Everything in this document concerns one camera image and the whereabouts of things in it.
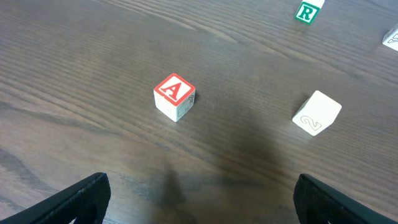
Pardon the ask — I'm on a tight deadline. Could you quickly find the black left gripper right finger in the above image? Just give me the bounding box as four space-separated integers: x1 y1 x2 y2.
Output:
293 174 397 224

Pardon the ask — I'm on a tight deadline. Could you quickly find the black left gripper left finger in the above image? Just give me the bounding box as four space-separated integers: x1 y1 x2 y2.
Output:
1 172 111 224

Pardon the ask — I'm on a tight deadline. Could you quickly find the red letter A block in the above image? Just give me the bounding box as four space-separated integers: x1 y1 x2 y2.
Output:
154 73 196 122

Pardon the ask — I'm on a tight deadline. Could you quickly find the blue number 2 block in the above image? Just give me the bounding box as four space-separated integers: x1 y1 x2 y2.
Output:
382 24 398 51

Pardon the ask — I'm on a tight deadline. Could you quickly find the yellow number 2 block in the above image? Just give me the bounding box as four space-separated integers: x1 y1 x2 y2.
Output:
292 90 342 136

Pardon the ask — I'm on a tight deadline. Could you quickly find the green letter R block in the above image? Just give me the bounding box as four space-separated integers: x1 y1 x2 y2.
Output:
294 0 325 25

